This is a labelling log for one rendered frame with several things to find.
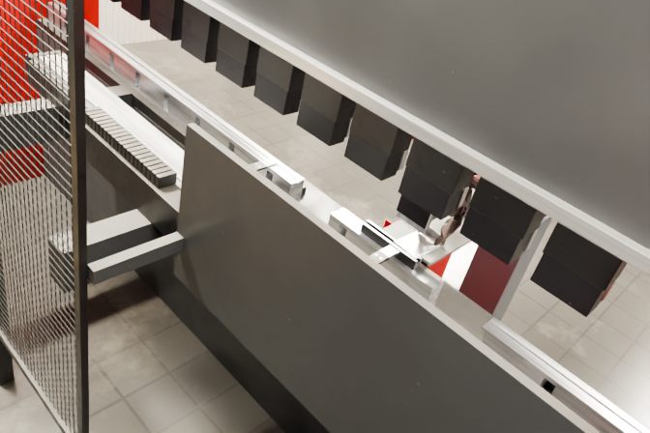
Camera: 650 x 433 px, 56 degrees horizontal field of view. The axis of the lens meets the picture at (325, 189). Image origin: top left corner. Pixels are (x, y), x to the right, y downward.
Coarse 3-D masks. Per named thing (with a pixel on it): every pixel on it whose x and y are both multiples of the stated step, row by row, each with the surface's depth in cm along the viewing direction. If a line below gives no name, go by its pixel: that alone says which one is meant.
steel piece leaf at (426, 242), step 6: (414, 234) 176; (420, 234) 176; (426, 234) 177; (432, 234) 176; (438, 234) 175; (402, 240) 172; (408, 240) 173; (414, 240) 173; (420, 240) 174; (426, 240) 174; (432, 240) 175; (414, 246) 170; (420, 246) 171; (426, 246) 172; (432, 246) 172; (438, 246) 173; (420, 252) 169; (426, 252) 169
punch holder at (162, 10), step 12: (156, 0) 214; (168, 0) 208; (180, 0) 208; (156, 12) 216; (168, 12) 210; (180, 12) 210; (156, 24) 218; (168, 24) 212; (180, 24) 213; (168, 36) 214; (180, 36) 216
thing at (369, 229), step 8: (368, 224) 177; (368, 232) 175; (376, 232) 173; (376, 240) 173; (384, 240) 171; (392, 240) 172; (400, 248) 169; (400, 256) 168; (408, 256) 166; (408, 264) 167; (416, 264) 166
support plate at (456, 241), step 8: (448, 216) 188; (392, 224) 178; (400, 224) 179; (408, 224) 180; (432, 224) 182; (440, 224) 183; (392, 232) 174; (400, 232) 175; (408, 232) 176; (440, 232) 180; (456, 232) 181; (448, 240) 177; (456, 240) 178; (464, 240) 179; (440, 248) 173; (448, 248) 173; (456, 248) 174; (424, 256) 168; (432, 256) 169; (440, 256) 169; (432, 264) 167
